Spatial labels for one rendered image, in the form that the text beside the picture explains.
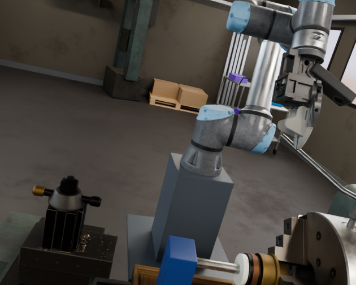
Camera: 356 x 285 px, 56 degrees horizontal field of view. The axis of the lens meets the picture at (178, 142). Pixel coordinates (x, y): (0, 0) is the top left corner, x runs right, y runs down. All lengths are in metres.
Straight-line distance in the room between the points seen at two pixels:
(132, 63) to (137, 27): 0.65
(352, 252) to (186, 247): 0.33
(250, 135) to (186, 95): 5.99
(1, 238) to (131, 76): 5.94
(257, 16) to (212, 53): 7.17
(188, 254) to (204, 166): 0.47
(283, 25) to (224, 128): 0.39
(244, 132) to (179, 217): 0.37
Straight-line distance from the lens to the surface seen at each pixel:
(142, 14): 6.73
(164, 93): 7.45
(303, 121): 0.77
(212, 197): 1.18
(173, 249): 0.75
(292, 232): 0.86
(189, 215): 1.20
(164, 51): 7.85
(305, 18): 0.83
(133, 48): 6.72
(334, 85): 0.81
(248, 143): 1.15
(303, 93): 0.77
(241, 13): 0.90
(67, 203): 0.78
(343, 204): 1.05
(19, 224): 1.08
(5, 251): 0.99
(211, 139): 1.14
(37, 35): 7.96
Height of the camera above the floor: 1.54
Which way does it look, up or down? 18 degrees down
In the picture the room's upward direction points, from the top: 14 degrees clockwise
